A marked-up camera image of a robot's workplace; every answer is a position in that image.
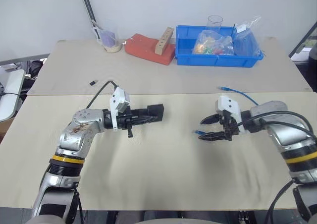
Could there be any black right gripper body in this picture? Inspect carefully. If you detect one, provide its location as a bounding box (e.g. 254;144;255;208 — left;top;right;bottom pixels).
217;110;241;142

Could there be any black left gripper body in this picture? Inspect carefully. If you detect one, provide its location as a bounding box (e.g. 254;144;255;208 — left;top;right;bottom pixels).
115;106;149;138

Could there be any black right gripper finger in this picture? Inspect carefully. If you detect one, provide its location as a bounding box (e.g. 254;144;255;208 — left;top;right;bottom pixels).
199;131;226;141
200;113;221;125

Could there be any small black box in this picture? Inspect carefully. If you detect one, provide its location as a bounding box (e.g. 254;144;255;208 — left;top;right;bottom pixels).
147;104;166;122

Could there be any blue Ethernet cable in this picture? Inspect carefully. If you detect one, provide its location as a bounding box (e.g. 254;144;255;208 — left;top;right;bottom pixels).
192;86;260;136

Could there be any beige table cloth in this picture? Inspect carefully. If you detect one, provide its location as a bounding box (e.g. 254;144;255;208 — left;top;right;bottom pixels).
26;36;315;96
0;92;317;212

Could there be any red foam block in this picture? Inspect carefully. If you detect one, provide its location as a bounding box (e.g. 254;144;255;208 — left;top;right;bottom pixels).
124;33;176;66

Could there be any bag of colourful small items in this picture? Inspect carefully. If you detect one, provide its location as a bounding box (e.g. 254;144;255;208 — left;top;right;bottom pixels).
191;30;235;56

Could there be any wooden block with holes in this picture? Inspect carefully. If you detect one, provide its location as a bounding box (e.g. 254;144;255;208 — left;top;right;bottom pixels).
154;26;174;55

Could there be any glass with purple item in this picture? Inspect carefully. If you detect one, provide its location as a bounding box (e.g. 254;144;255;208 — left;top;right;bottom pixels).
92;23;123;54

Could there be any blue plastic bin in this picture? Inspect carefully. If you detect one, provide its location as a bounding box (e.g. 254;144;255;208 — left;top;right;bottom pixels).
175;25;264;68

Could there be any clear bag with blue item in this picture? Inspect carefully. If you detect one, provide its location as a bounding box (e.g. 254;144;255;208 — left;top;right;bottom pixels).
232;15;264;59

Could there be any clear plastic cup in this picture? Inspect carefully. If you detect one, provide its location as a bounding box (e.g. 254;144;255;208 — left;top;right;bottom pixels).
206;15;224;32

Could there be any grey metal pole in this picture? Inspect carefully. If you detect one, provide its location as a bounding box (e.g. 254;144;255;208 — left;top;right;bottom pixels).
78;0;100;30

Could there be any white chair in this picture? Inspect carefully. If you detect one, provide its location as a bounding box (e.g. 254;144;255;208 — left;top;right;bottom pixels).
0;68;26;122

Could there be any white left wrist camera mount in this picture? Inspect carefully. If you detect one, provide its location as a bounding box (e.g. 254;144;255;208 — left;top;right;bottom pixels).
109;87;131;131

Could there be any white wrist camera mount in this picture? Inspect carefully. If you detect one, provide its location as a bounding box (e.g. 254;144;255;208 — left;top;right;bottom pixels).
213;95;245;133
109;87;131;131

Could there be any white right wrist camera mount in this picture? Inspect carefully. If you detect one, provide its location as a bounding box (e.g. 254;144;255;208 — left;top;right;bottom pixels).
213;95;245;133

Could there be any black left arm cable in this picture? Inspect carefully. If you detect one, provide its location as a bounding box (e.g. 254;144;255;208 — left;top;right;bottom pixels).
73;80;120;224

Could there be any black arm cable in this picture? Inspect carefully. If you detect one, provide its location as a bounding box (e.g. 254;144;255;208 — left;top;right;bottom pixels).
244;111;317;224
73;80;120;224

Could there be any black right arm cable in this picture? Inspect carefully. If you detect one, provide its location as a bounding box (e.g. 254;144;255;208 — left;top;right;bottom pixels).
244;111;317;224

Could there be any dark metal frame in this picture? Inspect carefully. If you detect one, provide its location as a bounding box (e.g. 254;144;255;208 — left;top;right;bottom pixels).
288;20;317;59

